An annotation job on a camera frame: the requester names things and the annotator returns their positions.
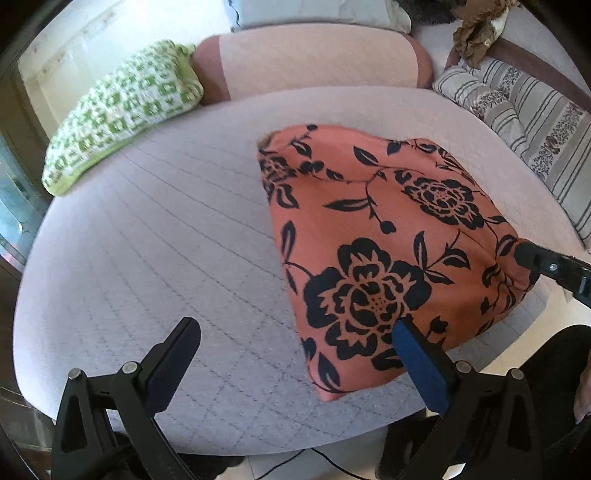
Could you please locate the brown crumpled cloth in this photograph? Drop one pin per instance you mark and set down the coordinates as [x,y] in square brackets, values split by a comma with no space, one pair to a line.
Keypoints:
[478,37]

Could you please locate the glass window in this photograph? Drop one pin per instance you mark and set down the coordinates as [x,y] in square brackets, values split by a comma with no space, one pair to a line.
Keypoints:
[14,198]

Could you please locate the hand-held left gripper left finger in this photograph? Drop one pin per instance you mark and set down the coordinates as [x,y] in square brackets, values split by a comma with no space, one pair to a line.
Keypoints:
[173,364]

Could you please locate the person's leg in black pants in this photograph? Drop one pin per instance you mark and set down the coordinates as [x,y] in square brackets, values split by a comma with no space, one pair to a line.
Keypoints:
[554,369]

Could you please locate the striped floral pillow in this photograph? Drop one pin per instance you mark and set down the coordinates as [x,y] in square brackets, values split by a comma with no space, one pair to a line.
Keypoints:
[545,124]

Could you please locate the grey pillow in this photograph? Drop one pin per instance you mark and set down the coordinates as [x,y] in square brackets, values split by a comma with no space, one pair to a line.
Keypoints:
[314,14]

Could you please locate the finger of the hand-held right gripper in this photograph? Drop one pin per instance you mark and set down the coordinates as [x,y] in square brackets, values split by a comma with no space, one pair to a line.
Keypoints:
[549,265]

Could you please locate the pink quilted bolster cushion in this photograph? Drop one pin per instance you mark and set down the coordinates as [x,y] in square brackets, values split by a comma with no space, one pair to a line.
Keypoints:
[314,60]

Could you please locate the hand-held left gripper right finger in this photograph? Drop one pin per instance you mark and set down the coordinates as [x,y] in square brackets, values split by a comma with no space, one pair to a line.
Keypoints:
[420,364]

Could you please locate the green patterned pillow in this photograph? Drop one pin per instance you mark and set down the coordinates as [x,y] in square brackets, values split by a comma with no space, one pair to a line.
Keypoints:
[124,106]

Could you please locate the orange floral garment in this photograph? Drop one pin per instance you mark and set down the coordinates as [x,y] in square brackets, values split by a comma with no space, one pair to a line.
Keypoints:
[369,184]

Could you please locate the pink quilted sofa seat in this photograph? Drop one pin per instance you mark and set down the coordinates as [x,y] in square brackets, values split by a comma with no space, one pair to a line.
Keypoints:
[161,230]

